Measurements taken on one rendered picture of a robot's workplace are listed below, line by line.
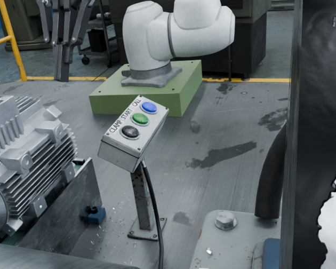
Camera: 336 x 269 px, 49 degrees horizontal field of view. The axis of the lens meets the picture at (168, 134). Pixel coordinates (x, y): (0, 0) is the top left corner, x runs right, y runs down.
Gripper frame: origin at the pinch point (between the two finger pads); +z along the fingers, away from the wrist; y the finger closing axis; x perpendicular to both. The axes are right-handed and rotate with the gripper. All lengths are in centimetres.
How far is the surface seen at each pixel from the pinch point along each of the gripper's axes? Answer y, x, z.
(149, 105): 18.1, 2.9, 7.6
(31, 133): -0.2, -8.0, 14.1
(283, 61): 39, 361, -76
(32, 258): 25, -39, 24
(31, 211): 2.9, -10.6, 27.3
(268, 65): 23, 349, -69
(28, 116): -2.2, -6.6, 11.1
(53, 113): 1.2, -3.8, 10.3
